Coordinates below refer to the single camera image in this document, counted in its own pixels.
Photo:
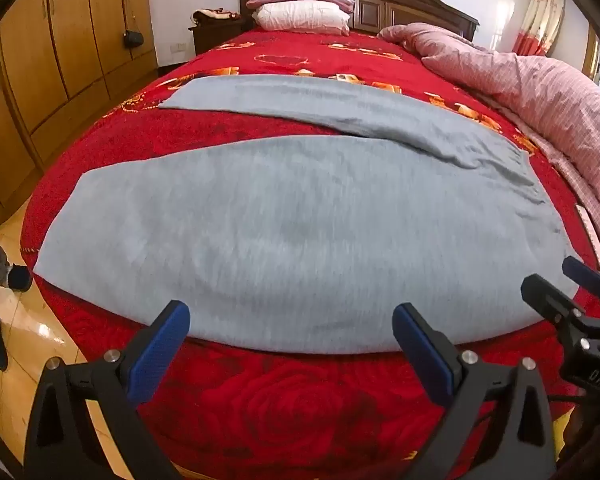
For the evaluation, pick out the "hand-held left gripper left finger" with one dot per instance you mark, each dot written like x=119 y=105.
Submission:
x=165 y=345

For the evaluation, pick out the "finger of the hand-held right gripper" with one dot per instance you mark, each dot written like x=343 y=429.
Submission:
x=582 y=272
x=547 y=297

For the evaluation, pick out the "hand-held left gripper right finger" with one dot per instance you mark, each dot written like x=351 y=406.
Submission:
x=420 y=355

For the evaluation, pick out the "grey pants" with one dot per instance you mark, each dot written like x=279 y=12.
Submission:
x=280 y=235

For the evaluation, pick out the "dark cloth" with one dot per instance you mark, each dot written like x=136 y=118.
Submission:
x=595 y=450

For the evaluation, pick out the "red floral blanket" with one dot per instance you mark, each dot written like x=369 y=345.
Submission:
x=280 y=410

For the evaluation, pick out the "pink checked quilt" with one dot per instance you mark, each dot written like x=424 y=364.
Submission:
x=530 y=85

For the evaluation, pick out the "floral curtain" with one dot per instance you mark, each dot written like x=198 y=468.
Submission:
x=535 y=25

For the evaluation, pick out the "wooden wardrobe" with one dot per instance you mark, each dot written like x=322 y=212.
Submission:
x=55 y=60

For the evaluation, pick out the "black hanging bag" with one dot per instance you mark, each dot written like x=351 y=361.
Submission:
x=132 y=39

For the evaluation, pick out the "dark wooden nightstand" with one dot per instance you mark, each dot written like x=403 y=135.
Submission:
x=215 y=37

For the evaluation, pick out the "dark wooden headboard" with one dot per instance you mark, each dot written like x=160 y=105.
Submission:
x=405 y=5

